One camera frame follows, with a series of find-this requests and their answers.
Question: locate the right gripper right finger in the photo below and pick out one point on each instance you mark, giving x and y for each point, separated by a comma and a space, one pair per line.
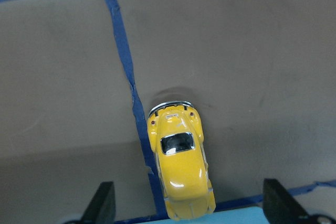
280, 207

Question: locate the light blue plastic bin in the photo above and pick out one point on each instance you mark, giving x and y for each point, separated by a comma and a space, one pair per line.
247, 215

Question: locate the yellow toy beetle car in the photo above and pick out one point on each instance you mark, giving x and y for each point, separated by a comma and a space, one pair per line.
177, 142

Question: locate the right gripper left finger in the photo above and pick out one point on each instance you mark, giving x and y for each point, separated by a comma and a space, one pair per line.
101, 208

